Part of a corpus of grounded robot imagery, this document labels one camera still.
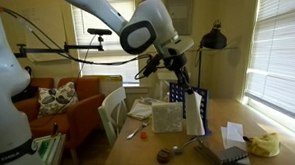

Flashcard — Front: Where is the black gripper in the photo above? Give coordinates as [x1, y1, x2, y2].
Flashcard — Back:
[162, 51, 195, 96]

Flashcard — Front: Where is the single white paper napkin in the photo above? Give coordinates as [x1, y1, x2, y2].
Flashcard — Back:
[182, 89, 207, 138]

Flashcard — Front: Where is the blue connect four grid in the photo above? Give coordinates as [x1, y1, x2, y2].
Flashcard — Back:
[168, 80, 213, 139]

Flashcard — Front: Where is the printed paper packet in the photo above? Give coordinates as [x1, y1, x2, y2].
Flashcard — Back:
[139, 95, 162, 107]

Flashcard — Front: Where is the black floor lamp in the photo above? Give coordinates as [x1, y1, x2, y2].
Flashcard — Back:
[193, 18, 231, 90]

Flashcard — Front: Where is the white folded cloth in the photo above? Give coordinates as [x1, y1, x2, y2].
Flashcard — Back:
[126, 97, 157, 121]

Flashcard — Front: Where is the silver metal spoon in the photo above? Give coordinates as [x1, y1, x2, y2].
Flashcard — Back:
[171, 135, 201, 155]

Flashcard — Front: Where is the white paper sheet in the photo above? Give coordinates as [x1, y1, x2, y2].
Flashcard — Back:
[220, 125, 252, 165]

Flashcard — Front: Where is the orange bottle cap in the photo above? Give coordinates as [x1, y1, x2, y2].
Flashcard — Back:
[139, 131, 149, 141]

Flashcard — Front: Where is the silver metal fork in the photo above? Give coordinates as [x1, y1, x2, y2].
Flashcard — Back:
[125, 121, 150, 140]

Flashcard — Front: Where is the white paper stack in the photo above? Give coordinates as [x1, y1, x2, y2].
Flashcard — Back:
[225, 120, 246, 144]

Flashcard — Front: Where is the white box yellow edge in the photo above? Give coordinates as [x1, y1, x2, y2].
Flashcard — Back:
[98, 74, 125, 98]

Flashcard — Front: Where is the grey closed book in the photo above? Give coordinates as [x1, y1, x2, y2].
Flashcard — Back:
[194, 137, 225, 165]

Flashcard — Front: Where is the white wooden chair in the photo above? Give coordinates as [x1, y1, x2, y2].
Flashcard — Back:
[97, 85, 130, 148]

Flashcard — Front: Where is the small brown round object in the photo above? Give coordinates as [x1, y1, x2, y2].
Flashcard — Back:
[155, 148, 172, 165]

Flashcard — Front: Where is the black spiral notebook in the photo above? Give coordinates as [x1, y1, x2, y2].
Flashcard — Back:
[216, 145, 249, 165]

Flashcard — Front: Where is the large white window blind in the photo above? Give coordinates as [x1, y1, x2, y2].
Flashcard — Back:
[239, 0, 295, 128]

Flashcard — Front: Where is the yellow crumpled cloth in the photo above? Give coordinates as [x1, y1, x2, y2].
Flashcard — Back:
[244, 131, 282, 159]

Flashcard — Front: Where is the orange armchair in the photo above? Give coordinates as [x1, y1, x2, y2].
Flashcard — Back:
[12, 74, 108, 153]

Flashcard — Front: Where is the leaf print pillow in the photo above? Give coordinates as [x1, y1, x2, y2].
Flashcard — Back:
[35, 81, 80, 118]

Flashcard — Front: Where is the small dark bottle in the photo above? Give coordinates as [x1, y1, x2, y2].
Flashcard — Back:
[50, 121, 60, 138]

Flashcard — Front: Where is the green white box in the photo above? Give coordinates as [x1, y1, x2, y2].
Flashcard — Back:
[33, 133, 68, 165]

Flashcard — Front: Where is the black bag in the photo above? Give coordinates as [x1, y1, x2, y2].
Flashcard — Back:
[10, 65, 39, 103]

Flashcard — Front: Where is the white furniture frame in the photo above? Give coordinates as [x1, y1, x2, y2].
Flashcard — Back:
[152, 70, 193, 100]

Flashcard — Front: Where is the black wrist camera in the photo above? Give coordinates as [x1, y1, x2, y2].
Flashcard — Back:
[140, 53, 165, 79]

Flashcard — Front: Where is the grey framed wall picture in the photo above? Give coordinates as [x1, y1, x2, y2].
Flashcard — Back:
[165, 0, 197, 38]

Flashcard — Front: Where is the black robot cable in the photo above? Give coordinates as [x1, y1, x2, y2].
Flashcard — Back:
[0, 0, 156, 87]

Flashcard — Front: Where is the black camera on boom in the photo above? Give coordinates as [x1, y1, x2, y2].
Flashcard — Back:
[86, 26, 113, 37]

